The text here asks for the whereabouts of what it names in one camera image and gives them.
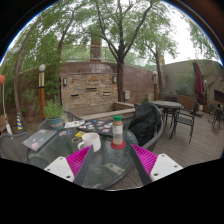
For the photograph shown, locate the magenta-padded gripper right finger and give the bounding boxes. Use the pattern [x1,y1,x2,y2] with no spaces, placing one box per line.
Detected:
[129,143,184,187]

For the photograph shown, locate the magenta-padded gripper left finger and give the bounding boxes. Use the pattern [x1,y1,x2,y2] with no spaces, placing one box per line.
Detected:
[43,144,95,187]

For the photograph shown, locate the green-capped coffee drink bottle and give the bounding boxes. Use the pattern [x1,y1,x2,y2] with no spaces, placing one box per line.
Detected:
[111,115,124,147]

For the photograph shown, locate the chair holding black jacket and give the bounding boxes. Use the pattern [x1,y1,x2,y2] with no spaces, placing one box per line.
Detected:
[126,103,166,153]

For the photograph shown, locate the grey laptop with stickers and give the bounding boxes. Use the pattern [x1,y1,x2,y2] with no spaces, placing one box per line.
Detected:
[21,129,58,152]

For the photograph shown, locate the blue card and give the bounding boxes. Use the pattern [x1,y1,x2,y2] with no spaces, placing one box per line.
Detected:
[59,129,73,137]

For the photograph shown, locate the yellow card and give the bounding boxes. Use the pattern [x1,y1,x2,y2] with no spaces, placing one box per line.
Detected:
[74,130,88,138]

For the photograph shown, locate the white ceramic mug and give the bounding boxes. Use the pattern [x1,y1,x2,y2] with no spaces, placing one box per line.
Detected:
[77,132,102,153]

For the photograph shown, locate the white sheet with stickers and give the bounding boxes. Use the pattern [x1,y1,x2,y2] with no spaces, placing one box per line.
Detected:
[63,119,86,129]

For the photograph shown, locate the black jacket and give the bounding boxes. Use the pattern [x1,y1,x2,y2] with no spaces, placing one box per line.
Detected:
[128,102,163,147]

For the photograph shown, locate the black metal patio chair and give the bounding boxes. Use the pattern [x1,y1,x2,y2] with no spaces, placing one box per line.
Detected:
[169,102,200,144]

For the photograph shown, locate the potted green plant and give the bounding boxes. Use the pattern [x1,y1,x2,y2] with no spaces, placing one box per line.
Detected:
[43,98,65,131]

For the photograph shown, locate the dark laptop with stickers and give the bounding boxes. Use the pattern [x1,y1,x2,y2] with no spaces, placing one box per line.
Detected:
[76,119,114,137]

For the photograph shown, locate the flat round red coaster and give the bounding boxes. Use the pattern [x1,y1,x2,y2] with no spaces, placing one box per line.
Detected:
[110,140,127,150]

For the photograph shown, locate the blue yellow striped bollard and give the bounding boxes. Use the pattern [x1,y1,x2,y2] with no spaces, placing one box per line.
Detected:
[16,112,24,132]

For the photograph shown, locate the round dark patio table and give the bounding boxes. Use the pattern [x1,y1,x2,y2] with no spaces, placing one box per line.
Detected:
[153,100,184,128]

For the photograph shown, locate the white canopy pole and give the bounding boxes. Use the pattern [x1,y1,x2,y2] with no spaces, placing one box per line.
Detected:
[1,84,13,135]

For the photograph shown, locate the closed maroon patio umbrella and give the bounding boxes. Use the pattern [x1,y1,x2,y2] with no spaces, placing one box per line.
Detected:
[192,59,206,104]

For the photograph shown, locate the large forked tree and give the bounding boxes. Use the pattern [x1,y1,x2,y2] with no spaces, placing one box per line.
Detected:
[89,0,161,103]

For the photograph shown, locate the globe-topped wooden lamp post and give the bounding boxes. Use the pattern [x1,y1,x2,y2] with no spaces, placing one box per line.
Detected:
[37,63,47,119]

